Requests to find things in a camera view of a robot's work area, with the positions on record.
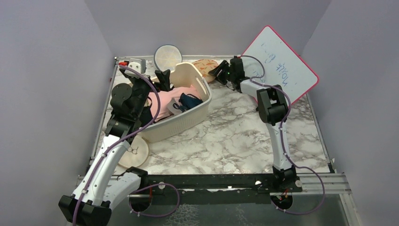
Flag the round white mesh bag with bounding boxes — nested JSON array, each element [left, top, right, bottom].
[[153, 45, 183, 71]]

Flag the pink framed whiteboard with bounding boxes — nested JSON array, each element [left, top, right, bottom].
[[241, 25, 319, 103]]

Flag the cream plastic laundry basket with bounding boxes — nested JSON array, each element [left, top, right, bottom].
[[138, 62, 212, 143]]

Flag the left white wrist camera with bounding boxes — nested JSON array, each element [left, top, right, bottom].
[[128, 58, 146, 74]]

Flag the black garment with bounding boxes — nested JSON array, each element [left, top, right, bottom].
[[139, 106, 153, 127]]

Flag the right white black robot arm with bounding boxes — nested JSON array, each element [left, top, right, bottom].
[[208, 56, 299, 192]]

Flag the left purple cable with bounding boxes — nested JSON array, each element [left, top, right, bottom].
[[72, 64, 181, 226]]

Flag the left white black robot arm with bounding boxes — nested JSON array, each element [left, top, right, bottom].
[[58, 69, 160, 226]]

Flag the purple cable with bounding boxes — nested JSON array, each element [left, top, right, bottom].
[[237, 55, 326, 217], [72, 64, 181, 226]]

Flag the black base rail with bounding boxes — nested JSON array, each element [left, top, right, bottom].
[[128, 174, 302, 205]]

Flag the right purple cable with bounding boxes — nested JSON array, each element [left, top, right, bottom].
[[237, 55, 326, 217]]

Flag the pink garment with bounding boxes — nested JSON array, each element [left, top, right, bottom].
[[148, 85, 201, 122]]

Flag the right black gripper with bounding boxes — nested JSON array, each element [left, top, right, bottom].
[[208, 61, 234, 86]]

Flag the round beige bra wash bag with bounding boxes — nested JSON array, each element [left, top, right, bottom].
[[118, 136, 150, 169]]

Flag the dark blue bra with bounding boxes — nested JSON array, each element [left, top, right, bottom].
[[172, 93, 203, 112]]

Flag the floral orange laundry bag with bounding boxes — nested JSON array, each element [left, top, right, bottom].
[[192, 59, 218, 83]]

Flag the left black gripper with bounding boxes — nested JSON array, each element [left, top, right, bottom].
[[130, 66, 169, 118]]

